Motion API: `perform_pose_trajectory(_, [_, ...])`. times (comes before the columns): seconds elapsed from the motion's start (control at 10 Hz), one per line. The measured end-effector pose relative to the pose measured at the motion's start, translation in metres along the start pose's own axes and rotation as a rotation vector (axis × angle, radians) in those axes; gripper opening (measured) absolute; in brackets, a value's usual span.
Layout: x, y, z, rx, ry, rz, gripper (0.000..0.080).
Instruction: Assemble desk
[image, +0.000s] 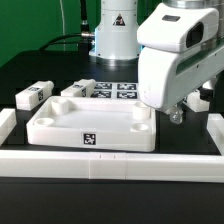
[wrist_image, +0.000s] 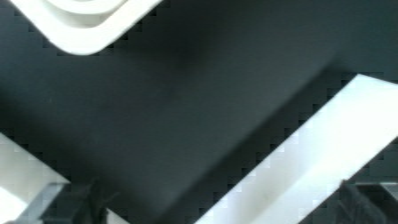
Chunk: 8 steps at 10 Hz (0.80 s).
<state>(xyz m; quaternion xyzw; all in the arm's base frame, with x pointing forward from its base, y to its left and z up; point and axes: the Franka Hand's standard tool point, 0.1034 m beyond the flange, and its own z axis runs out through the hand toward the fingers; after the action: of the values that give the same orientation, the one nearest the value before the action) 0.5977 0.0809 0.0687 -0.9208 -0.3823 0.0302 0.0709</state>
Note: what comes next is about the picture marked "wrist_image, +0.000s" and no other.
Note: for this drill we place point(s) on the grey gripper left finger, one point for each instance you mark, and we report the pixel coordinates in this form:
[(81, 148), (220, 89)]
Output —
[(38, 207)]

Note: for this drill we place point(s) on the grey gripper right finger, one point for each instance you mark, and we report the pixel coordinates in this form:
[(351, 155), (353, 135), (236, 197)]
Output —
[(369, 203)]

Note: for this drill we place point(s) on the white desk top tray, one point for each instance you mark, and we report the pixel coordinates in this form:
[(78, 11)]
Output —
[(85, 23)]

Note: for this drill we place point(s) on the white U-shaped fence frame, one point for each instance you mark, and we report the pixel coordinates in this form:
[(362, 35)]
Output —
[(298, 176)]

